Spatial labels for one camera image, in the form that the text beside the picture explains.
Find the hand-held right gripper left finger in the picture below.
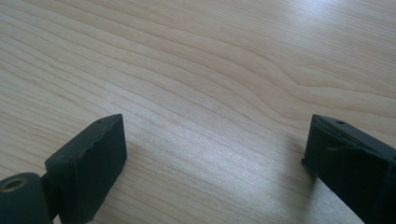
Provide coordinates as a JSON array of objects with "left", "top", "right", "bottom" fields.
[{"left": 44, "top": 113, "right": 128, "bottom": 224}]

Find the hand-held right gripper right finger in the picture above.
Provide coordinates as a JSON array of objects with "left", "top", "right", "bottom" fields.
[{"left": 301, "top": 113, "right": 396, "bottom": 224}]

